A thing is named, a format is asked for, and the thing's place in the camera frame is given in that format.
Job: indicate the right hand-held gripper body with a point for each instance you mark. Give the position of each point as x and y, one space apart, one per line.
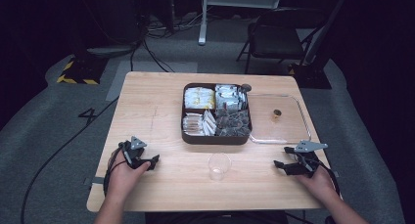
305 160

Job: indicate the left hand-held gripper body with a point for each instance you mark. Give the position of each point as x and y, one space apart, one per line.
134 152

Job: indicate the person's left hand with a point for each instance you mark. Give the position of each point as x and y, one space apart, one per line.
125 178

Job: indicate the person's right hand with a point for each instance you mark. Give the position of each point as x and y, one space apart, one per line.
318 185

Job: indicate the clear plastic tray lid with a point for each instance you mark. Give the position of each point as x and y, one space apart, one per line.
280 126

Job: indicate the grey tape strip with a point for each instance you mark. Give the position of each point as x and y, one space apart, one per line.
96 180

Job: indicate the pile of clear wrapped packets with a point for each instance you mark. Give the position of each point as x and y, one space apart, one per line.
192 124

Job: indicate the pile of dark packets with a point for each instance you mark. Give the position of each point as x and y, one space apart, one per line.
233 123

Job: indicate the clear plastic cup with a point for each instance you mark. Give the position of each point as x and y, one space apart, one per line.
219 167

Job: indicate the brown compartment tray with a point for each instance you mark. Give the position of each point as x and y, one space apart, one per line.
215 140

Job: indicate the pile of white sachets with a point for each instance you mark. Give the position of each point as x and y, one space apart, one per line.
208 123

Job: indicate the pile of yellow packets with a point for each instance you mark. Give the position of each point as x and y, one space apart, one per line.
199 98

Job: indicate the pile of silver packets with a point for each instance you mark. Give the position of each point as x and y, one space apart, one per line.
230 97

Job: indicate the person's dark clothing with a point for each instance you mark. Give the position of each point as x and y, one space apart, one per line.
215 218

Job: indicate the yellow black striped stand base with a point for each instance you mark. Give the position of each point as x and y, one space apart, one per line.
83 70

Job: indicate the black folding chair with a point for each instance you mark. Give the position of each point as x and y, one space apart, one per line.
277 41

